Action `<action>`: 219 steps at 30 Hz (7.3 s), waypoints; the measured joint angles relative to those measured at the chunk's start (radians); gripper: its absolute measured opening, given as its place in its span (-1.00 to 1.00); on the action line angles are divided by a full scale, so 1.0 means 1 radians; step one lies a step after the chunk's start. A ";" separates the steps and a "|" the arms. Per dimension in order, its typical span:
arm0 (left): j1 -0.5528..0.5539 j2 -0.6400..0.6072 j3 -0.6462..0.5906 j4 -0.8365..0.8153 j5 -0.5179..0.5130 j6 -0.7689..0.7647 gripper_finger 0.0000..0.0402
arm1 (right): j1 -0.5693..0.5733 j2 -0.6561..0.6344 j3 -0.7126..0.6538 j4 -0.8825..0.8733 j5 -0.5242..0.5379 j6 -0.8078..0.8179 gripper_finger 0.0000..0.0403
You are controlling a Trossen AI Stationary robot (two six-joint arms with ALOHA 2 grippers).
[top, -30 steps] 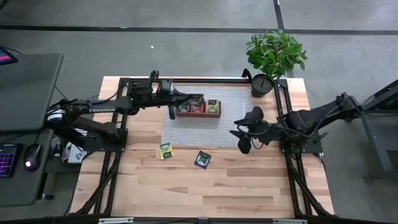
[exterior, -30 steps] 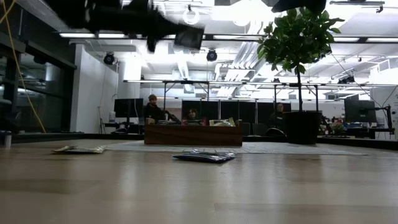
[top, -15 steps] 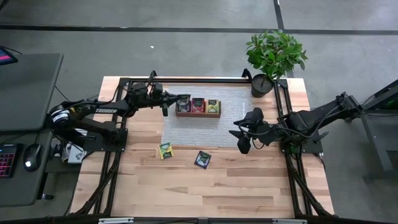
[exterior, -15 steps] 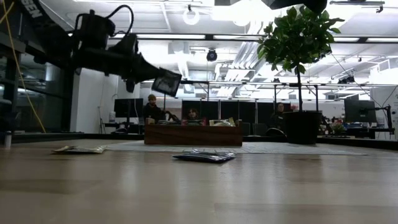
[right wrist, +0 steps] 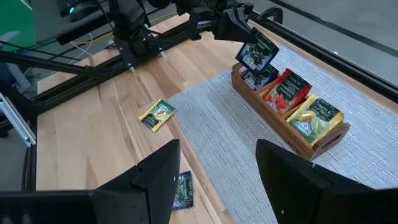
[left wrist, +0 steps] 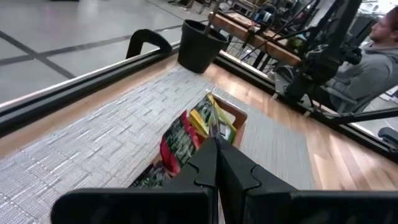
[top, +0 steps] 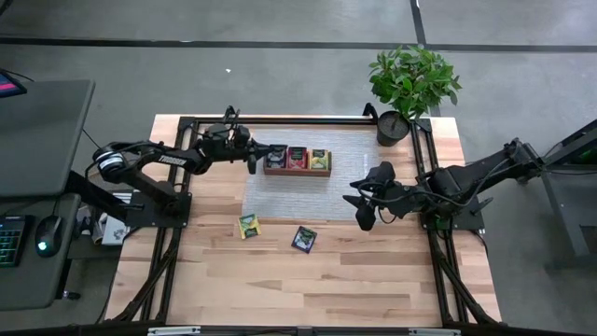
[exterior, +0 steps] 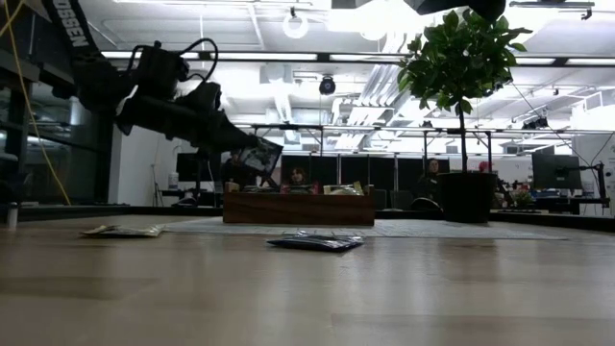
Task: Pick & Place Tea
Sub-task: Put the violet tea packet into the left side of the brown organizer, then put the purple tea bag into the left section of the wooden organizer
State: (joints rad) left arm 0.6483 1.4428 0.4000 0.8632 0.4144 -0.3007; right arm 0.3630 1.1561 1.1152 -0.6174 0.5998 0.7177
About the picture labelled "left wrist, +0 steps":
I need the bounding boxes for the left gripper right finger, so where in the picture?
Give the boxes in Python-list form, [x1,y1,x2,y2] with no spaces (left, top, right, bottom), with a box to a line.
[216,138,398,224]

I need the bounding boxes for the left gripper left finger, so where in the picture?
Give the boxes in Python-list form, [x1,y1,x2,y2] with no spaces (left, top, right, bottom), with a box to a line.
[51,136,218,224]

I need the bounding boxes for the red strawberry tea packet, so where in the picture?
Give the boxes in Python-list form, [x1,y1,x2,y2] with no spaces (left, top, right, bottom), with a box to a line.
[159,110,202,175]

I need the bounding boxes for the wooden three-compartment tray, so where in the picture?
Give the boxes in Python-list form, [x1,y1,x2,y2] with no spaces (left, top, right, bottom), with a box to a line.
[129,92,249,189]

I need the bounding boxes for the grey woven placemat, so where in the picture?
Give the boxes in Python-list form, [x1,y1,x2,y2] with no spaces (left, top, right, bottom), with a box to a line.
[0,63,315,224]

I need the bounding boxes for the dark office chair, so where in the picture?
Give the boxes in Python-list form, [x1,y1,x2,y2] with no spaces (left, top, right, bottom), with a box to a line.
[377,126,398,147]

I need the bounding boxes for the green potted plant black pot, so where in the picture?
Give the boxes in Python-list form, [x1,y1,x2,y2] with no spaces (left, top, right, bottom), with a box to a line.
[177,0,230,74]

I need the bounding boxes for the wooden workbench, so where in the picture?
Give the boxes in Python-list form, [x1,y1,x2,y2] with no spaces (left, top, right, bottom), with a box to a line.
[208,11,302,68]

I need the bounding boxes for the person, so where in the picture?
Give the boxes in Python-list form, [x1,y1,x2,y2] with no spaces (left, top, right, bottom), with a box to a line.
[310,6,398,114]

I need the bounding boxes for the black metal table frame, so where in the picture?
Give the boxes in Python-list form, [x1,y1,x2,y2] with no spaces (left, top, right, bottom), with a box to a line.
[0,29,398,162]

